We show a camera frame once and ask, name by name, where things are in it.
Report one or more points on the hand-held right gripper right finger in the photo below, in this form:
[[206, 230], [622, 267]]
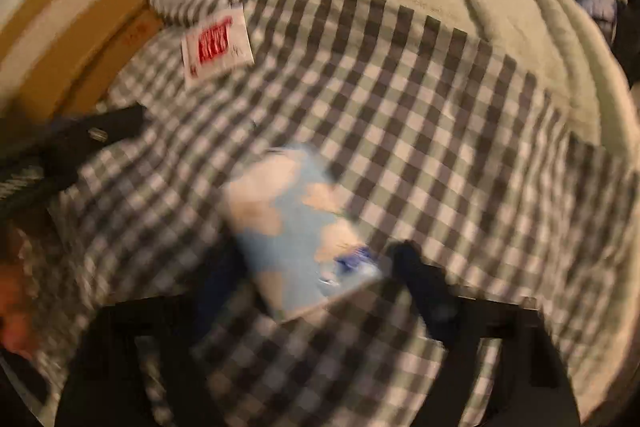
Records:
[[425, 287]]

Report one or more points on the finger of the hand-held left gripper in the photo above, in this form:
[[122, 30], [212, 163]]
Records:
[[107, 129]]

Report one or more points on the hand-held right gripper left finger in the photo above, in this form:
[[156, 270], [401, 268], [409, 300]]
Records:
[[215, 282]]

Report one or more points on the blue tissue pack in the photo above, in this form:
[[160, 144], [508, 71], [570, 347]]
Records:
[[300, 227]]

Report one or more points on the brown cardboard box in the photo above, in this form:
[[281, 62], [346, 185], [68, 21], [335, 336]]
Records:
[[65, 22]]

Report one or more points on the person's left hand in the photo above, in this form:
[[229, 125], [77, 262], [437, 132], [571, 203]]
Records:
[[15, 302]]

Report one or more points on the grey checkered cloth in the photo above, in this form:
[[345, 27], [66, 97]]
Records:
[[425, 157]]

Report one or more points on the red and white sachet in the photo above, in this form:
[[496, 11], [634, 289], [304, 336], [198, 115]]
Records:
[[215, 47]]

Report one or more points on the white duvet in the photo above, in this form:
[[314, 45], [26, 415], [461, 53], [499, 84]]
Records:
[[620, 117]]

